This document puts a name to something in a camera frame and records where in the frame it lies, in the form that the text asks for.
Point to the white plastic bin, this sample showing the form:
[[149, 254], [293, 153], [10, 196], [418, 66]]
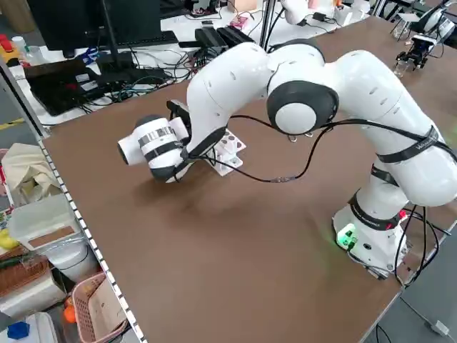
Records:
[[43, 228]]

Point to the small glass beaker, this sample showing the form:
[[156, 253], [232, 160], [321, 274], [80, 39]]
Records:
[[401, 68]]

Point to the black computer monitor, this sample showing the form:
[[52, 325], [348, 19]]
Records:
[[93, 21]]

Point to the pink plastic basket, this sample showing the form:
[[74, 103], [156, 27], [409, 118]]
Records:
[[80, 307]]

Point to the brown wicker basket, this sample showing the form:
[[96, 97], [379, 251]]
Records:
[[21, 275]]

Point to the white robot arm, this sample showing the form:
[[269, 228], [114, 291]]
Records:
[[375, 107], [441, 25]]

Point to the black power supply unit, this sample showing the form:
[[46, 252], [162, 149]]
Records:
[[239, 35], [210, 37]]

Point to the white test tube rack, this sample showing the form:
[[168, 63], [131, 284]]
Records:
[[232, 157]]

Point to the pink printed box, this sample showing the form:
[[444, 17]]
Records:
[[240, 22]]

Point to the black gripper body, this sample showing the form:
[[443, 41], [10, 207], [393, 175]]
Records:
[[421, 44]]

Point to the beige cloth bag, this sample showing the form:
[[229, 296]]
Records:
[[25, 168]]

